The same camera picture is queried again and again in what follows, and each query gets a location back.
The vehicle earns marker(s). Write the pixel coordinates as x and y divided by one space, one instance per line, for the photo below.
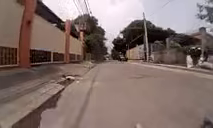
122 58

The pale yellow building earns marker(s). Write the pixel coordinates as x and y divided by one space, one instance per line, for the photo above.
135 52

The grey asphalt road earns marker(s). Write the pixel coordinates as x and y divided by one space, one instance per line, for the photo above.
134 96

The large dark green tree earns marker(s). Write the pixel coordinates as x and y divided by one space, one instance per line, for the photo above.
140 33

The utility pole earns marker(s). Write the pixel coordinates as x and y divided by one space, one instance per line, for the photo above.
146 36

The grey concrete sidewalk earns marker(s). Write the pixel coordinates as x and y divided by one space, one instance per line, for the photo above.
20 88

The dark gutter with water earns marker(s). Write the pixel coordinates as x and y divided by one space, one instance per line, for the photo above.
34 116

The building with grey roof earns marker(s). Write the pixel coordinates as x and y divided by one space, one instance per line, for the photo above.
204 41

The grey concrete wall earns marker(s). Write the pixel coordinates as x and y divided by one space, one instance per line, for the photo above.
170 56

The beige wall with orange pillars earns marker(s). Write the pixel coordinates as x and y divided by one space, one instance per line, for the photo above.
44 40

